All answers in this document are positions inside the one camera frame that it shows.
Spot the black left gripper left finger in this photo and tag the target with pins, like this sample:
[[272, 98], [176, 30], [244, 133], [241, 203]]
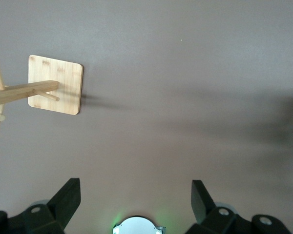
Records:
[[66, 207]]

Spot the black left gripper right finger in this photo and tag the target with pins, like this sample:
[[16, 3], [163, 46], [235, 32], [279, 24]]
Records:
[[202, 207]]

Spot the bamboo mug tree stand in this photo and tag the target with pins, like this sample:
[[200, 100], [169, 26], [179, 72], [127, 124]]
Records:
[[63, 73]]

